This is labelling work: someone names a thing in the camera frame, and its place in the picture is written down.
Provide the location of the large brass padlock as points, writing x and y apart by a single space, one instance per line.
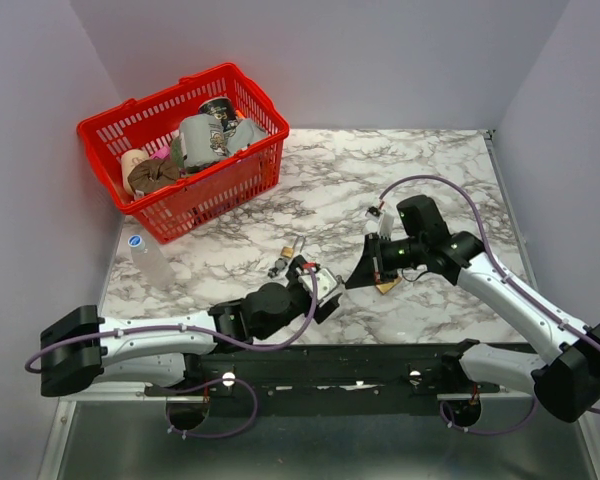
384 288

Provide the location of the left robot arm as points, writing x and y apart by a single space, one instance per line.
84 348

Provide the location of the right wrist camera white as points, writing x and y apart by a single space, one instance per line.
382 219

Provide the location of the red plastic shopping basket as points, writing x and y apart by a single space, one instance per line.
153 122

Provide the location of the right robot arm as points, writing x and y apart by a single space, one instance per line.
563 370

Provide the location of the beige cup in basket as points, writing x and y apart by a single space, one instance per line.
129 160

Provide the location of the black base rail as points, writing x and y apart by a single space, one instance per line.
331 380

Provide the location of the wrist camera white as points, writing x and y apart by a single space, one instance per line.
382 219
327 285

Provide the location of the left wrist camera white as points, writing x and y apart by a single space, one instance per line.
327 285

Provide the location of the black can in basket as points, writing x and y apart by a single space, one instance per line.
223 110

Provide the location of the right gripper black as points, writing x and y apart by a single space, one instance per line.
364 272

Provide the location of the astronaut keychain with keys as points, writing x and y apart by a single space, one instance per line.
278 267

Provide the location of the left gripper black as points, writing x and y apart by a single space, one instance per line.
326 309

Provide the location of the small brass padlock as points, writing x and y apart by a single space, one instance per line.
288 252

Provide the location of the clear plastic water bottle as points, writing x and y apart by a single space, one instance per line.
150 261

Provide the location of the grey printed cloth roll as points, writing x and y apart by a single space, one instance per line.
203 141

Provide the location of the grey cloth in basket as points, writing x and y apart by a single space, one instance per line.
246 134

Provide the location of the pink item in basket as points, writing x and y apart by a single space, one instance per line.
162 153

